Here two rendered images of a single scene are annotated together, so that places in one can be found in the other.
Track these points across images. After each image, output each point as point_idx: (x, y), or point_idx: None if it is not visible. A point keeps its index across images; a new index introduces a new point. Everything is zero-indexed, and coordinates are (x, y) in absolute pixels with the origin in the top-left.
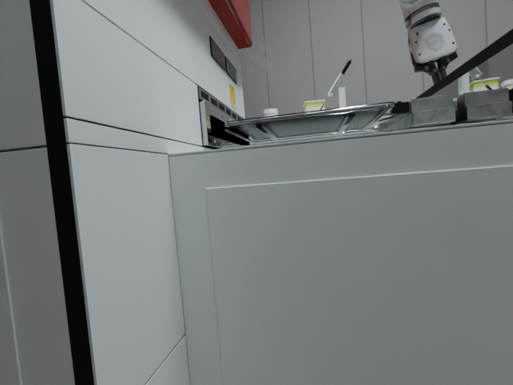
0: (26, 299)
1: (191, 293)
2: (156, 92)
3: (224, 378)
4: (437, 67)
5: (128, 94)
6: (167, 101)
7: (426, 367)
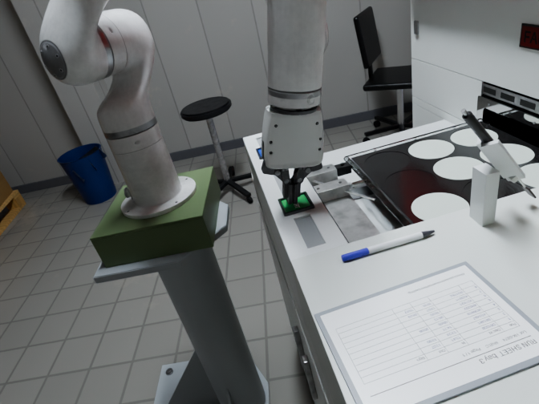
0: None
1: None
2: (442, 88)
3: None
4: (289, 175)
5: (428, 89)
6: (448, 93)
7: None
